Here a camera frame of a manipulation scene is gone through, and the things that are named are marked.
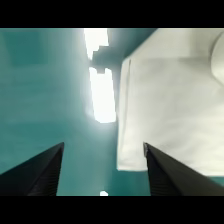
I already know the white T-shirt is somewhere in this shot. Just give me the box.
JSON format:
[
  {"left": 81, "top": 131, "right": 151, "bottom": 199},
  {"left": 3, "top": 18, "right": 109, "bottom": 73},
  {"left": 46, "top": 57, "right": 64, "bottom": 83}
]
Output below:
[{"left": 115, "top": 28, "right": 224, "bottom": 178}]

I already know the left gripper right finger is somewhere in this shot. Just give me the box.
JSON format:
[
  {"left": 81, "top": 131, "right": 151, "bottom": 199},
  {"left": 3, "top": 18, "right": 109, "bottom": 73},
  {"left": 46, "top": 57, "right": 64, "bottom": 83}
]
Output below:
[{"left": 143, "top": 142, "right": 224, "bottom": 197}]

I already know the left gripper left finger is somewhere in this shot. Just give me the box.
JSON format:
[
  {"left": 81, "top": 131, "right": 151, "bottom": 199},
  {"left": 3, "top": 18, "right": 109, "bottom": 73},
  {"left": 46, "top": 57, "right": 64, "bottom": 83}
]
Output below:
[{"left": 0, "top": 141, "right": 65, "bottom": 197}]

